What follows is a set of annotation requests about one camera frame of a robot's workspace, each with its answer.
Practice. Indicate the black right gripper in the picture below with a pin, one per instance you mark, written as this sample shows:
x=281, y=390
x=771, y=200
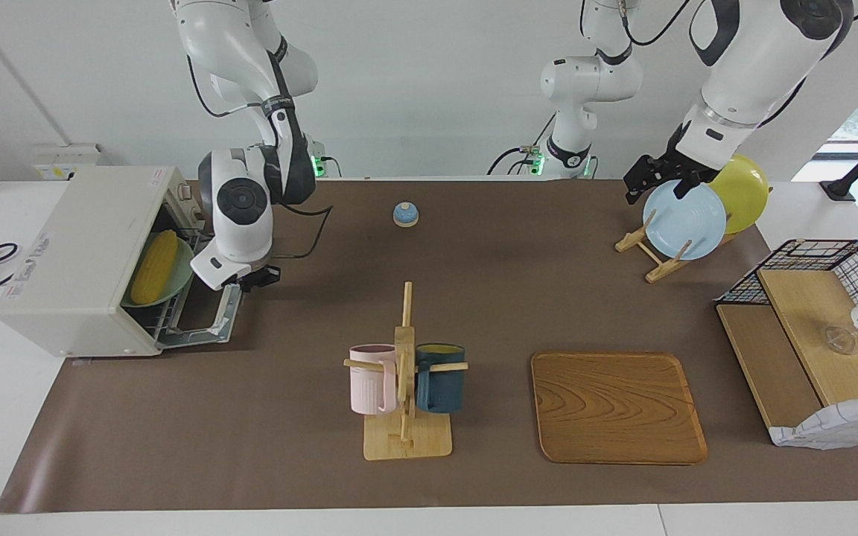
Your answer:
x=261, y=278

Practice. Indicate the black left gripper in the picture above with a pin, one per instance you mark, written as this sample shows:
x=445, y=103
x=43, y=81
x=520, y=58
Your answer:
x=690, y=158

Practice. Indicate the mint green plate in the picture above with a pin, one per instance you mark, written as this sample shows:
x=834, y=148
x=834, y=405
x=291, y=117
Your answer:
x=185, y=269

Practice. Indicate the glass oven door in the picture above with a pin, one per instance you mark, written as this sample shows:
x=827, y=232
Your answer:
x=191, y=336

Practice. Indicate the yellow corn cob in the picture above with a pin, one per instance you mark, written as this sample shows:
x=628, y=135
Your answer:
x=153, y=268

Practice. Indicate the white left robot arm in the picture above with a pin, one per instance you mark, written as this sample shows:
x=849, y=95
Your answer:
x=749, y=67

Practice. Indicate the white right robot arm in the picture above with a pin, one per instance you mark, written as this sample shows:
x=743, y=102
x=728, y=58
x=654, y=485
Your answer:
x=239, y=238

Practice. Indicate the metal oven rack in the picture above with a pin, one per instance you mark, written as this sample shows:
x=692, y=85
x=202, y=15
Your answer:
x=157, y=316

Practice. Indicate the white toaster oven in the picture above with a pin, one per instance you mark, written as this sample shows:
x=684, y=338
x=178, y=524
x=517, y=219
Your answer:
x=64, y=253

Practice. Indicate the light blue plate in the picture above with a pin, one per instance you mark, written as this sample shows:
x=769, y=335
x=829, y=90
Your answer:
x=686, y=223

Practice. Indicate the yellow plate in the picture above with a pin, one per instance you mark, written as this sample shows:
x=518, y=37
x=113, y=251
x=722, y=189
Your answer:
x=745, y=190

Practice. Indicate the wooden plate rack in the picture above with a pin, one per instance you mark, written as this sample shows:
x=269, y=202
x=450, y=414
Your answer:
x=663, y=269

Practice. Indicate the brown table mat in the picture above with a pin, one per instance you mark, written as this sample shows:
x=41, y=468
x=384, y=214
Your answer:
x=250, y=417

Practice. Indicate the pink mug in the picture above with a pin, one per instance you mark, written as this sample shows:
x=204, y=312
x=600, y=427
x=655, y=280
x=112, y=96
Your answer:
x=369, y=387

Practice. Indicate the blue call bell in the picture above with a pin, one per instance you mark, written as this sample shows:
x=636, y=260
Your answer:
x=405, y=215

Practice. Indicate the dark blue mug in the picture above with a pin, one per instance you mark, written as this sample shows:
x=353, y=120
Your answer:
x=440, y=391

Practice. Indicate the wooden mug tree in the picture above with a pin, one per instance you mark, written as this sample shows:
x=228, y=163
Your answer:
x=404, y=441

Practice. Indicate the wooden tray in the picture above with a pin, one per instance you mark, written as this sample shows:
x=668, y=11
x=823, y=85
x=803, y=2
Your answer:
x=615, y=406

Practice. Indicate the small clear glass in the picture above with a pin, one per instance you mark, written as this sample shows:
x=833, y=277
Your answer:
x=841, y=340

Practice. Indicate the white checked cloth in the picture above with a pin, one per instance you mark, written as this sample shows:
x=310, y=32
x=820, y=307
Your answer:
x=839, y=428

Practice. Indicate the white wall socket box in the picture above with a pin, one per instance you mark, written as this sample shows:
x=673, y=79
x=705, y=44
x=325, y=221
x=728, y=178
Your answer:
x=64, y=160

